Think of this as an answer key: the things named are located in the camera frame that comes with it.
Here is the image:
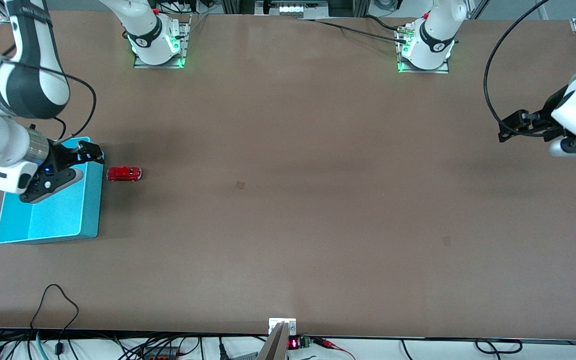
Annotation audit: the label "red beetle toy car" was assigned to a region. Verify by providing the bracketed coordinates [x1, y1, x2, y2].
[106, 166, 143, 182]

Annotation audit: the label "blue plastic box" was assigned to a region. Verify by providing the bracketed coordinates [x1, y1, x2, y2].
[0, 136, 106, 245]

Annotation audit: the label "black power strip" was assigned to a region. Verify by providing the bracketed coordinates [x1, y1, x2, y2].
[140, 345, 185, 360]

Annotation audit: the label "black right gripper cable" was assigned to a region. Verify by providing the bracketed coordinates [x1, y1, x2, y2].
[0, 45, 98, 147]

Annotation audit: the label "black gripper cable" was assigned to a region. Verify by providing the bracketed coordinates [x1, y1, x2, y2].
[483, 0, 552, 137]
[0, 45, 98, 147]

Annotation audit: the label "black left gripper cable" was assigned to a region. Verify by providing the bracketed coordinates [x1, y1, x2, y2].
[483, 0, 552, 137]

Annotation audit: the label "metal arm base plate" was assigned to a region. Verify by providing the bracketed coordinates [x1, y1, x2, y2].
[396, 24, 452, 75]
[132, 14, 191, 70]

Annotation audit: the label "thin black looped cable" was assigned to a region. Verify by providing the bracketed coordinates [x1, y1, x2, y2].
[29, 283, 80, 359]

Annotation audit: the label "teal cable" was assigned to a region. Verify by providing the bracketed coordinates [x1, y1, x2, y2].
[35, 331, 50, 360]

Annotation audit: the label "black base power cable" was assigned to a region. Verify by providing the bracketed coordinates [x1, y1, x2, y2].
[299, 15, 410, 44]

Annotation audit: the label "black coiled cable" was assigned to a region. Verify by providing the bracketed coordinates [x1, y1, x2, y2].
[474, 338, 524, 356]

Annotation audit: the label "aluminium frame with light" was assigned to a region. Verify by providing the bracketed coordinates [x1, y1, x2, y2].
[220, 0, 372, 19]

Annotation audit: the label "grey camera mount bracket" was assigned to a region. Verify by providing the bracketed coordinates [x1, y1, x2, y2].
[256, 317, 298, 360]

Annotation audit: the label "red clip lead wires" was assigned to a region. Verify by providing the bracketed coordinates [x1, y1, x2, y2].
[312, 337, 357, 360]

